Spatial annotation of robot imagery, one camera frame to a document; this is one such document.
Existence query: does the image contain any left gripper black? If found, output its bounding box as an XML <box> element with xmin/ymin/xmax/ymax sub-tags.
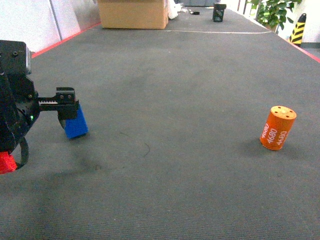
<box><xmin>0</xmin><ymin>72</ymin><xmax>80</xmax><ymax>152</ymax></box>

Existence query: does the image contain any blue plastic part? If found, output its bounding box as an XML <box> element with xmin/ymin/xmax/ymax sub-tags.
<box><xmin>64</xmin><ymin>105</ymin><xmax>89</xmax><ymax>139</ymax></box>

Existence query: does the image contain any orange cylinder cap 4680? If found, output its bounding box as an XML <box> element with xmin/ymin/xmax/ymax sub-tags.
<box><xmin>259</xmin><ymin>105</ymin><xmax>297</xmax><ymax>151</ymax></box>

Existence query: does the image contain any red plastic part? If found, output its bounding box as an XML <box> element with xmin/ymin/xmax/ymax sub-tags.
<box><xmin>0</xmin><ymin>151</ymin><xmax>18</xmax><ymax>175</ymax></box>

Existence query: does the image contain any large open cardboard box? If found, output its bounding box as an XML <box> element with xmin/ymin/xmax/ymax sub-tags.
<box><xmin>97</xmin><ymin>0</ymin><xmax>169</xmax><ymax>30</ymax></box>

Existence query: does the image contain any black small bin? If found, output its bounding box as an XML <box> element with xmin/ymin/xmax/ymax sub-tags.
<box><xmin>212</xmin><ymin>3</ymin><xmax>227</xmax><ymax>23</ymax></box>

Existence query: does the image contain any potted green plant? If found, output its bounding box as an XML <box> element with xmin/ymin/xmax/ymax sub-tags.
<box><xmin>245</xmin><ymin>0</ymin><xmax>302</xmax><ymax>31</ymax></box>

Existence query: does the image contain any yellow black traffic cone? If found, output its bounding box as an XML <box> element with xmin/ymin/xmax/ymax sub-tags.
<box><xmin>288</xmin><ymin>13</ymin><xmax>307</xmax><ymax>47</ymax></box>

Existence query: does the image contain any black cable loop left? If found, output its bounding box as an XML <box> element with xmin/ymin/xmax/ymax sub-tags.
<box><xmin>14</xmin><ymin>136</ymin><xmax>30</xmax><ymax>170</ymax></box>

